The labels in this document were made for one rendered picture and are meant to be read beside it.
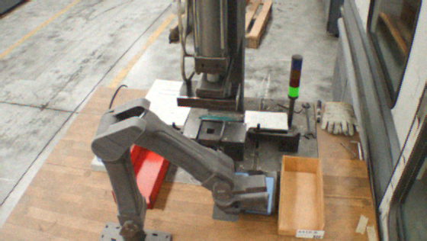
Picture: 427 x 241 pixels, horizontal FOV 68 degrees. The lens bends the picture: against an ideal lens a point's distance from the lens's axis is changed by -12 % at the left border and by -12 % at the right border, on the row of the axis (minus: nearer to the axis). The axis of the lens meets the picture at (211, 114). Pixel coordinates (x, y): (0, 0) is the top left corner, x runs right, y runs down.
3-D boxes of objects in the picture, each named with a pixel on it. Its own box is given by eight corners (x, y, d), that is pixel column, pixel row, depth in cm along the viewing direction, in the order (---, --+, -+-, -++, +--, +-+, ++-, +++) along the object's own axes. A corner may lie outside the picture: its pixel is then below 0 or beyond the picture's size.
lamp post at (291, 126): (280, 132, 129) (288, 59, 111) (280, 121, 133) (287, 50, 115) (296, 133, 128) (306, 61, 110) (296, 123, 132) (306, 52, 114)
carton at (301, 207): (276, 236, 94) (279, 220, 90) (280, 172, 114) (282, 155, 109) (322, 240, 92) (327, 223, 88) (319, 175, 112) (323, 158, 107)
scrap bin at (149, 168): (115, 204, 104) (110, 191, 101) (140, 149, 124) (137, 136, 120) (152, 210, 102) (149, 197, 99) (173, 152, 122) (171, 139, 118)
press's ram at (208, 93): (177, 116, 109) (167, 26, 91) (194, 72, 129) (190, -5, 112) (235, 121, 106) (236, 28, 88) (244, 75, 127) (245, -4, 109)
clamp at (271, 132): (246, 149, 122) (247, 126, 116) (247, 142, 125) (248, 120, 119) (290, 152, 120) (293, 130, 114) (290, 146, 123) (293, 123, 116)
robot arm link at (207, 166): (239, 159, 81) (125, 85, 69) (242, 188, 74) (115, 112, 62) (205, 185, 87) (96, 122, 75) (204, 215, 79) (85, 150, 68)
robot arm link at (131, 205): (149, 211, 91) (126, 112, 72) (146, 232, 86) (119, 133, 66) (126, 210, 91) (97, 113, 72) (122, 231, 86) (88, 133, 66)
